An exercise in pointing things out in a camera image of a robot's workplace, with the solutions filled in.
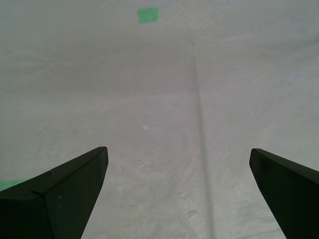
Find white table cover sheet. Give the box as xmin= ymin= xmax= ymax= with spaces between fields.
xmin=0 ymin=0 xmax=319 ymax=239

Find small green tape mark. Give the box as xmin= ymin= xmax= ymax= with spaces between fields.
xmin=137 ymin=6 xmax=160 ymax=24

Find long green tape strip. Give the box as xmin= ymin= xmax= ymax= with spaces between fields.
xmin=0 ymin=178 xmax=31 ymax=192

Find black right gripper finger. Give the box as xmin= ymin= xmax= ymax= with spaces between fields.
xmin=0 ymin=146 xmax=109 ymax=239
xmin=249 ymin=148 xmax=319 ymax=239

